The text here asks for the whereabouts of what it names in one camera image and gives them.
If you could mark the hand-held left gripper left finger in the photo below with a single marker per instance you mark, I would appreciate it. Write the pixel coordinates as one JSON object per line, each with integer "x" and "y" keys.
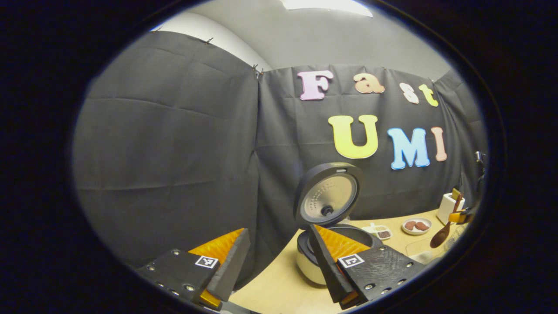
{"x": 229, "y": 272}

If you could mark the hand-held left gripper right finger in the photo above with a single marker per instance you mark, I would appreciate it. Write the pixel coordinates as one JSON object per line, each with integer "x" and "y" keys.
{"x": 327, "y": 270}

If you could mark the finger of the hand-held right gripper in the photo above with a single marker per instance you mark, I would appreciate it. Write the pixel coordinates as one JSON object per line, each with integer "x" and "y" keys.
{"x": 457, "y": 216}

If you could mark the brown wooden spoon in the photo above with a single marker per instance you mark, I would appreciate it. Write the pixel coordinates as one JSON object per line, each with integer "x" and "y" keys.
{"x": 439, "y": 237}

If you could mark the black silver rice cooker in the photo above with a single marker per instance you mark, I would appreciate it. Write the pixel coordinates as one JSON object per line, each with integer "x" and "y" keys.
{"x": 327, "y": 196}

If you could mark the white toaster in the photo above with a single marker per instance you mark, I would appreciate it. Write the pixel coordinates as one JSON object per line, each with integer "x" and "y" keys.
{"x": 444, "y": 209}

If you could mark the brown toast slice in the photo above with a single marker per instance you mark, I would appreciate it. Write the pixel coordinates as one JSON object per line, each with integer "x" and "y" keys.
{"x": 455, "y": 194}

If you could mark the brown meat piece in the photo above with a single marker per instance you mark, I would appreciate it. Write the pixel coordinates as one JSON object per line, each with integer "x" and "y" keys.
{"x": 410, "y": 225}
{"x": 422, "y": 226}

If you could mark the round white plate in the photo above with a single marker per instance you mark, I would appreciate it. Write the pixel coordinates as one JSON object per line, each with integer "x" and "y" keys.
{"x": 416, "y": 232}

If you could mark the clear glass tray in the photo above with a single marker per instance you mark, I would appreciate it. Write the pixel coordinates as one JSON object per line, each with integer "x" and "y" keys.
{"x": 420, "y": 250}

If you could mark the white divided bean dish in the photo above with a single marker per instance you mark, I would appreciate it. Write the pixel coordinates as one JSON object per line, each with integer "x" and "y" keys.
{"x": 378, "y": 231}

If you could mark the large ceiling light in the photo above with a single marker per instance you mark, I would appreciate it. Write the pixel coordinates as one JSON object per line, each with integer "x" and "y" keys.
{"x": 327, "y": 5}

